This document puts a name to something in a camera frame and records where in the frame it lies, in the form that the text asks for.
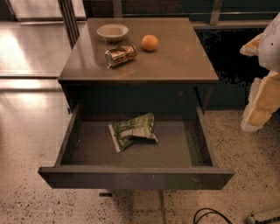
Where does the green jalapeno chip bag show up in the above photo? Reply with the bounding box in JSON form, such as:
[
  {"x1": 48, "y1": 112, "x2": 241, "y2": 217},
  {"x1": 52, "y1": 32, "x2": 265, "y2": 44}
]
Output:
[{"x1": 108, "y1": 113, "x2": 158, "y2": 152}]

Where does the orange fruit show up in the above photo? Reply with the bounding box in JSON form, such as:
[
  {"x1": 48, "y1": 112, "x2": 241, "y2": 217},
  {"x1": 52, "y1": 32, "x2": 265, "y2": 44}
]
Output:
[{"x1": 142, "y1": 35, "x2": 158, "y2": 52}]

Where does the black floor cable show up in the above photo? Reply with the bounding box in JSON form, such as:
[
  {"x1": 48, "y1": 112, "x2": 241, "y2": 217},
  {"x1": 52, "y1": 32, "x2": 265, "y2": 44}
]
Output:
[{"x1": 192, "y1": 207, "x2": 234, "y2": 224}]

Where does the white ceramic bowl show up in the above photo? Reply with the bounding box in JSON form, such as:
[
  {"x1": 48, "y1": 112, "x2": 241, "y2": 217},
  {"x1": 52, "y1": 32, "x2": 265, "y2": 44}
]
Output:
[{"x1": 97, "y1": 24, "x2": 129, "y2": 43}]

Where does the metal railing frame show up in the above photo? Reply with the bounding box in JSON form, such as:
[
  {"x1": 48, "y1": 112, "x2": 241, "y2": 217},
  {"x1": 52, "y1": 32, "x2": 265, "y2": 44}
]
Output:
[{"x1": 82, "y1": 0, "x2": 280, "y2": 30}]

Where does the grey power strip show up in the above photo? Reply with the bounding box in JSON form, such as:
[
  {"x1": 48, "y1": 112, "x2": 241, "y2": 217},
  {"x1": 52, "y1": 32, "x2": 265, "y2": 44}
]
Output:
[{"x1": 245, "y1": 208, "x2": 280, "y2": 224}]

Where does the dark brown cabinet counter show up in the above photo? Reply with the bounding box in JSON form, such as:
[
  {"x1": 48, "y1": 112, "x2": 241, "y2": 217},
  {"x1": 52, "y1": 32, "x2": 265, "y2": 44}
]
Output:
[{"x1": 59, "y1": 18, "x2": 218, "y2": 115}]

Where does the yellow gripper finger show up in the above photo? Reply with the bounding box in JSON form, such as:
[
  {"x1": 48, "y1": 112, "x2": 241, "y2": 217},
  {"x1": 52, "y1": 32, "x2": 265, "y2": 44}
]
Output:
[
  {"x1": 240, "y1": 33, "x2": 262, "y2": 57},
  {"x1": 241, "y1": 71, "x2": 280, "y2": 132}
]

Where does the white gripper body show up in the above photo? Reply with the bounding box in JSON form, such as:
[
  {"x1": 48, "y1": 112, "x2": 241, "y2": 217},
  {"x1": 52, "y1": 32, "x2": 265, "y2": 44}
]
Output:
[{"x1": 258, "y1": 12, "x2": 280, "y2": 72}]

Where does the open dark top drawer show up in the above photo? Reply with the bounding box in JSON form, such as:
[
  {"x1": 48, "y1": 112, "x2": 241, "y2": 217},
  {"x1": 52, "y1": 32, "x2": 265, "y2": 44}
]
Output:
[{"x1": 38, "y1": 106, "x2": 235, "y2": 190}]

